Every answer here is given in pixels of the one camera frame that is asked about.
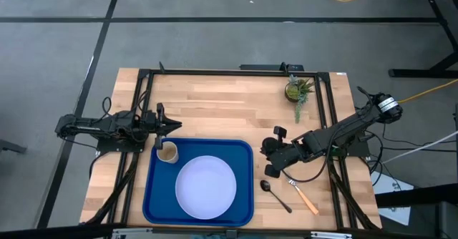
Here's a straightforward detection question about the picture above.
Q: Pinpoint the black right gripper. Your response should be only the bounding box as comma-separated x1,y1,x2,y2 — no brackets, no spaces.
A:
264,126,300,179

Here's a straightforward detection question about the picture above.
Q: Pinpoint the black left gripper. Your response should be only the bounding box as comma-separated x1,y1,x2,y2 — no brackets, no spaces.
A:
143,102,182,150

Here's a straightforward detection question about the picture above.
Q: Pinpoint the beige paper cup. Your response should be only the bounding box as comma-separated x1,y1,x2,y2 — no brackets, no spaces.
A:
156,140,180,165

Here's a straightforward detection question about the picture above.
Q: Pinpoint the silver metal spoon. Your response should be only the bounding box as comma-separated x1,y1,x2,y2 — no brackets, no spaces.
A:
260,180,293,214

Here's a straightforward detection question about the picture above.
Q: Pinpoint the fork with tan handle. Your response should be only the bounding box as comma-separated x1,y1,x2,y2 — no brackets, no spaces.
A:
288,177,320,216

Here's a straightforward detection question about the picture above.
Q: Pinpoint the lavender round plate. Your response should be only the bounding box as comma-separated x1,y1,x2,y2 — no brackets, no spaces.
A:
175,155,238,220

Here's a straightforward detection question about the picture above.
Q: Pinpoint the blue plastic tray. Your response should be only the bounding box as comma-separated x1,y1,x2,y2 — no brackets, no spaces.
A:
142,137,255,228

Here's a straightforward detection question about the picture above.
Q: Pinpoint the succulent plant in dark pot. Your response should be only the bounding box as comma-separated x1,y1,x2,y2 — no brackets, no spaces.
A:
284,74,316,124

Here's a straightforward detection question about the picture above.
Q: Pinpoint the black power strip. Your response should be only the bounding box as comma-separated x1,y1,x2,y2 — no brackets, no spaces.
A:
239,62,305,72

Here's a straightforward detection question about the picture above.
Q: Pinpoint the white paper sheet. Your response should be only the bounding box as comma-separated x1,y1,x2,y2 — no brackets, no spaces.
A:
370,170,414,225

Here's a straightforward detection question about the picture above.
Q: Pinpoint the black metal beam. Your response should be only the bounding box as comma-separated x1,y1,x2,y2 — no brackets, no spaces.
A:
375,183,458,208

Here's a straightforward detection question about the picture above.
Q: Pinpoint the black metal stand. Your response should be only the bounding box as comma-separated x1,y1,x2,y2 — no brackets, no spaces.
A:
357,0,458,79

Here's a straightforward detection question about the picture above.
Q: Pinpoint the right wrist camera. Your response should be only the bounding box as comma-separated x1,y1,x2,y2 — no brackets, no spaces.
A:
260,137,278,161

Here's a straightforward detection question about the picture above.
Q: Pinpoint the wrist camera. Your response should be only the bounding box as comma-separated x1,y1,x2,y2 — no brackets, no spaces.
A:
260,137,278,161
142,110,159,128

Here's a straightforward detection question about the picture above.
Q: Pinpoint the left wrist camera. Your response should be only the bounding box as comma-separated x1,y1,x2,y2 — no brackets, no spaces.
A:
142,110,159,128

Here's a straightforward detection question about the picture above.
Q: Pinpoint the black aluminium table frame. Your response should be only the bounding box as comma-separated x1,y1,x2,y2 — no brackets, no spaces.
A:
80,62,382,233

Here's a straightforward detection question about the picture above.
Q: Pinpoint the white cable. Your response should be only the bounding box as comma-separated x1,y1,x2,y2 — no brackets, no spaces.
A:
381,130,458,165

